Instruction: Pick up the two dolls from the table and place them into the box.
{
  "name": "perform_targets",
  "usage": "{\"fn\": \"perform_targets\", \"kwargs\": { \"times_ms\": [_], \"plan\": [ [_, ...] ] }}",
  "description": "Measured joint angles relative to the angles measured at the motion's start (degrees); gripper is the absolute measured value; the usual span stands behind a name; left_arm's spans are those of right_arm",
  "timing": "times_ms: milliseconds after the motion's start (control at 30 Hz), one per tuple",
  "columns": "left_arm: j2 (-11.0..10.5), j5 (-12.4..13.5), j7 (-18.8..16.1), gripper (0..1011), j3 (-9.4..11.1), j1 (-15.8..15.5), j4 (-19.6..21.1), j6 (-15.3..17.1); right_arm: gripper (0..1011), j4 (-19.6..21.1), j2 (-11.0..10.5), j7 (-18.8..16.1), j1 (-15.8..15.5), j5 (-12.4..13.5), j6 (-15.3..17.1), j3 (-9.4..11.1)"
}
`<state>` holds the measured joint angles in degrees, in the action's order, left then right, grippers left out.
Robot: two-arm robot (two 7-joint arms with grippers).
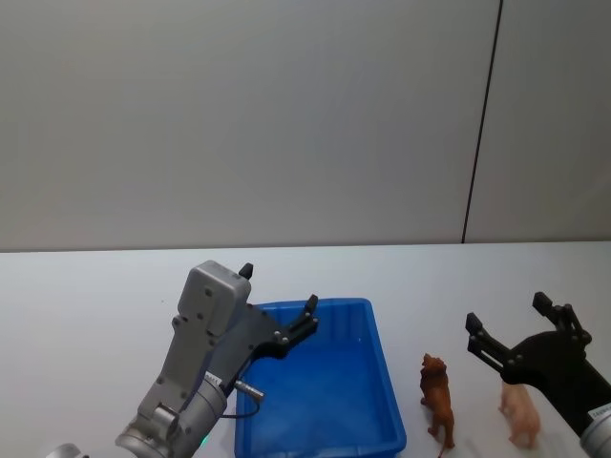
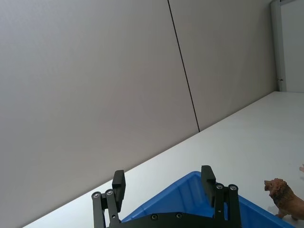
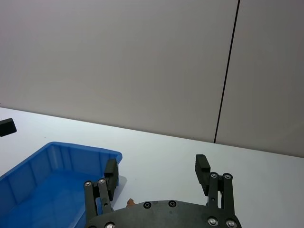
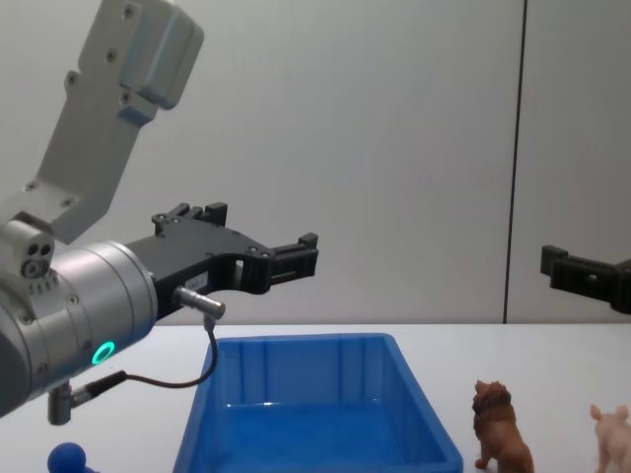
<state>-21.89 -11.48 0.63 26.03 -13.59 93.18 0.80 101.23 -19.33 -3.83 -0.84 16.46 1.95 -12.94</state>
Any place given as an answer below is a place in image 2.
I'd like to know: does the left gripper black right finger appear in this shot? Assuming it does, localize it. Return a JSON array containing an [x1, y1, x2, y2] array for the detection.
[[200, 165, 242, 228]]

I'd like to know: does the brown toy lion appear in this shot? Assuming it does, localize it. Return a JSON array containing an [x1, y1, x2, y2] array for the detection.
[[264, 178, 304, 220]]

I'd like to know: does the blue plastic bin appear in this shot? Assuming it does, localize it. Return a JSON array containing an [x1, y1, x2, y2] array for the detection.
[[121, 171, 296, 228]]

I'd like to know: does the grey door frame post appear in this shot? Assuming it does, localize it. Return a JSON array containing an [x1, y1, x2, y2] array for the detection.
[[270, 0, 287, 92]]

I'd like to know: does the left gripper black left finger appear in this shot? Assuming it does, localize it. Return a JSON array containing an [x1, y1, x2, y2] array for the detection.
[[91, 169, 126, 228]]

